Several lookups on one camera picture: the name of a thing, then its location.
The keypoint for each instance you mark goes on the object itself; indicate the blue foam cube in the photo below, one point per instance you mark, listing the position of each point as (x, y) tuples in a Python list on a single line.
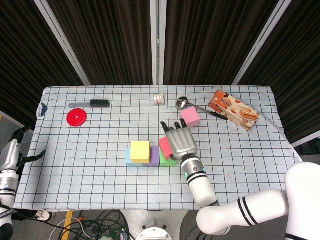
[(128, 157)]

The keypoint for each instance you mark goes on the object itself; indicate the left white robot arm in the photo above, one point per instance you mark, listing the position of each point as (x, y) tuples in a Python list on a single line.
[(6, 200)]

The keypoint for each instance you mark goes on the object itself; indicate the orange biscuit box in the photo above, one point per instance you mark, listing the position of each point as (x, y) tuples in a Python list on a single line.
[(232, 110)]

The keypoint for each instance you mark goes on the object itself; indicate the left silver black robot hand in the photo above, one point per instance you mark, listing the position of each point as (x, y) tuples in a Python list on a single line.
[(11, 155)]

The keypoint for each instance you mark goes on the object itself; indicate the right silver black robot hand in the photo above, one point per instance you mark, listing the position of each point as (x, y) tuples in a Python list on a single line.
[(181, 142)]

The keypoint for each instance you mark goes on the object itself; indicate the red foam cube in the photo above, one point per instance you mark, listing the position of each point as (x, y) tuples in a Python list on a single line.
[(165, 146)]

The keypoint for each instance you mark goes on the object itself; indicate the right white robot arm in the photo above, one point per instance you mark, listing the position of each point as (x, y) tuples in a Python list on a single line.
[(207, 195)]

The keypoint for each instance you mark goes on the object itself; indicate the yellow foam cube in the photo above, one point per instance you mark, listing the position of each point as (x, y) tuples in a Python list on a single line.
[(140, 150)]

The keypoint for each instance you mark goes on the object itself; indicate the green foam cube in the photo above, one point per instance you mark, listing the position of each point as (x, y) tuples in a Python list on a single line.
[(165, 161)]

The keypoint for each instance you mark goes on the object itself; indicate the blue table clip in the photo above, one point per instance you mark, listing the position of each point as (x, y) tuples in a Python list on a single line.
[(44, 108)]

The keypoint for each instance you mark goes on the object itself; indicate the pink foam cube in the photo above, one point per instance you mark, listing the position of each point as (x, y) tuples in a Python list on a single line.
[(190, 116)]

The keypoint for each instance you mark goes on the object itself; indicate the purple foam cube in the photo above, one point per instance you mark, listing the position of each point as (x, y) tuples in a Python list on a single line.
[(155, 156)]

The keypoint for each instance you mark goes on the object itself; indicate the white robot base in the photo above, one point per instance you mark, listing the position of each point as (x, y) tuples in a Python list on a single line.
[(155, 230)]

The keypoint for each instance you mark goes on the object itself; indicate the white black sneaker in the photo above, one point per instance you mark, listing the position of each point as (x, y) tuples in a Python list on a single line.
[(45, 215)]

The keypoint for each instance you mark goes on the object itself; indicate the yellow floor tape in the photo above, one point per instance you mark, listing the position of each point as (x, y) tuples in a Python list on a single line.
[(67, 225)]

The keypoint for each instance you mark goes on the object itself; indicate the white upright frame post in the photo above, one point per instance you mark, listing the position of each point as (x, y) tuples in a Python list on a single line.
[(155, 37)]

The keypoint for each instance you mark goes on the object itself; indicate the red round plastic disc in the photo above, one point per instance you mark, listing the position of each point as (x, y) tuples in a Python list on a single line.
[(75, 121)]

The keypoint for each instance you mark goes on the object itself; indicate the white black grid tablecloth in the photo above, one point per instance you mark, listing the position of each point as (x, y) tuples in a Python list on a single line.
[(100, 187)]

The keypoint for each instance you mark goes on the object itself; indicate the white slanted frame post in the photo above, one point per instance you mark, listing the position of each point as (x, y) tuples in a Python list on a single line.
[(62, 42), (262, 40)]

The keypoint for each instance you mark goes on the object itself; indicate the white floor frame bar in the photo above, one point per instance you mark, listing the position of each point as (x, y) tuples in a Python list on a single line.
[(306, 140)]

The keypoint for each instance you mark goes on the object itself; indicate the black pleated curtain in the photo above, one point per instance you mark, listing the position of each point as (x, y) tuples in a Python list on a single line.
[(112, 37)]

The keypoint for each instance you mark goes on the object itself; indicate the small white jar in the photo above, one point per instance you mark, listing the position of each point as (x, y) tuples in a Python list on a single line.
[(159, 98)]

